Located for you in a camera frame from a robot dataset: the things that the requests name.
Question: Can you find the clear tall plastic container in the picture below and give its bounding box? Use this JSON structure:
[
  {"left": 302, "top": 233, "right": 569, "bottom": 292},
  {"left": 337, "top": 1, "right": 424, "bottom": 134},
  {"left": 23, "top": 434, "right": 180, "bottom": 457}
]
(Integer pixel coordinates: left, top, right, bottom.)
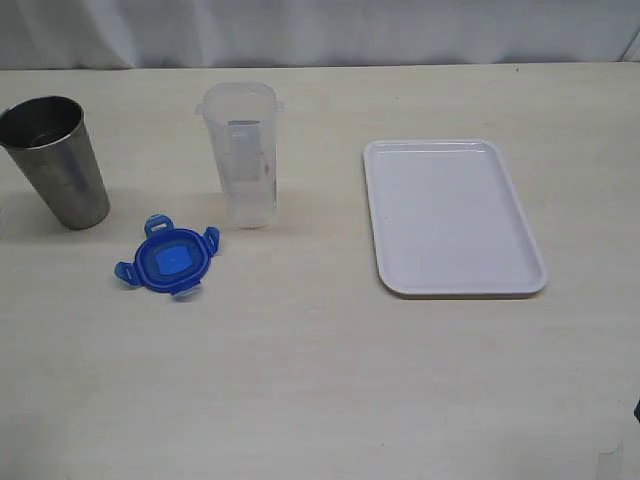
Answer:
[{"left": 196, "top": 82, "right": 281, "bottom": 229}]

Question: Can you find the stainless steel tumbler cup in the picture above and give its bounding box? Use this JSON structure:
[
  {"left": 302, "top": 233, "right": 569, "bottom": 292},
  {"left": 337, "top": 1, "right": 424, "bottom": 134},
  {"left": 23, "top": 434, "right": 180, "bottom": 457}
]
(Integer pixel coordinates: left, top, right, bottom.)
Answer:
[{"left": 1, "top": 96, "right": 110, "bottom": 230}]

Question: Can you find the white rectangular plastic tray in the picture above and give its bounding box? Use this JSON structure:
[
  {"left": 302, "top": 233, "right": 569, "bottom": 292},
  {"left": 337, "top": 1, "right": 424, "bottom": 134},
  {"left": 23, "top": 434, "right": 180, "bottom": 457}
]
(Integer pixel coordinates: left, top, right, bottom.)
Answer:
[{"left": 363, "top": 139, "right": 548, "bottom": 297}]

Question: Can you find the blue plastic lid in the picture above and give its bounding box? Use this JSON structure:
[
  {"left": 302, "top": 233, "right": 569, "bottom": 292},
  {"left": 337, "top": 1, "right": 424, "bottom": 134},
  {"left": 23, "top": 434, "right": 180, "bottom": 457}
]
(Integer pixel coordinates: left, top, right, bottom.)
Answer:
[{"left": 114, "top": 214, "right": 220, "bottom": 301}]

